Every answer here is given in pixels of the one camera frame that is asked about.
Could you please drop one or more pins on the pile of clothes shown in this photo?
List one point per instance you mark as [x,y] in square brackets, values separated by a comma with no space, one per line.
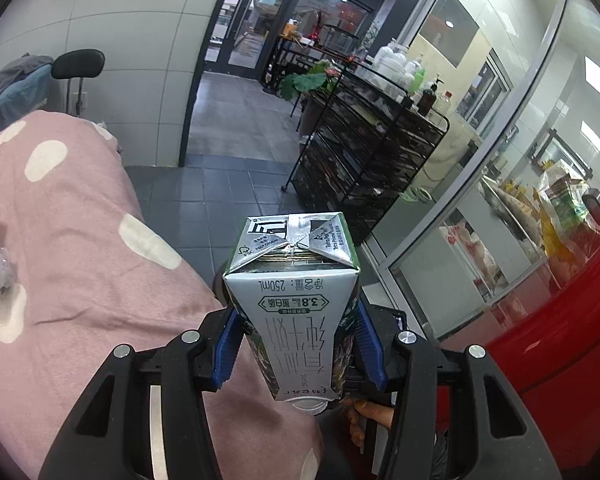
[5,80]

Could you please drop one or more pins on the black metal rack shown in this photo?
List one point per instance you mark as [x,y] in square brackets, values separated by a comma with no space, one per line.
[365,160]

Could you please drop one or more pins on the person's right hand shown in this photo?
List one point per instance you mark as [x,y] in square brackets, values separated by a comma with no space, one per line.
[370,417]

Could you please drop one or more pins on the red plastic bin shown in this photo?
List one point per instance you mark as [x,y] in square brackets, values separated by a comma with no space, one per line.
[545,360]

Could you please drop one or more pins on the green milk carton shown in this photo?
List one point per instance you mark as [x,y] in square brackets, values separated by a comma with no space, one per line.
[295,310]

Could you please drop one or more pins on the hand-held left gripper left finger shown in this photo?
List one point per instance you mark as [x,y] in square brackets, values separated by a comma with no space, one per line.
[225,355]

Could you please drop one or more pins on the cluster of white bottles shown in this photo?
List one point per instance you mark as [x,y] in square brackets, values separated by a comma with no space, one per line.
[392,62]

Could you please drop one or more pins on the black chair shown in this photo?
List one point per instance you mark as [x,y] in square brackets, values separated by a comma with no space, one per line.
[77,62]

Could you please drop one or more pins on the green bottle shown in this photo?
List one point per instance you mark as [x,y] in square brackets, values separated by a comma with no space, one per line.
[419,75]

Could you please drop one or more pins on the stack of packaged goods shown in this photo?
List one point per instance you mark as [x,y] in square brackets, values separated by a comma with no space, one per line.
[565,215]

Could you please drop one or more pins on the brown pump bottle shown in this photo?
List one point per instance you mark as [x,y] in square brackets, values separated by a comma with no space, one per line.
[427,100]

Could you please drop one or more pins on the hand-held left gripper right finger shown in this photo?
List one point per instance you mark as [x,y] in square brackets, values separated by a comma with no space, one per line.
[370,350]

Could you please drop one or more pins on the pink dotted blanket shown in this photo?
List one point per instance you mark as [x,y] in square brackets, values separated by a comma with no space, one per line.
[80,260]

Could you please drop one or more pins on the dark wooden table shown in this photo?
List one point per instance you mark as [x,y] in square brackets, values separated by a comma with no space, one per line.
[310,45]

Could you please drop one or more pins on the green potted plant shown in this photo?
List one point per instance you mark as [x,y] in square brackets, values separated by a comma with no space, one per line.
[305,80]

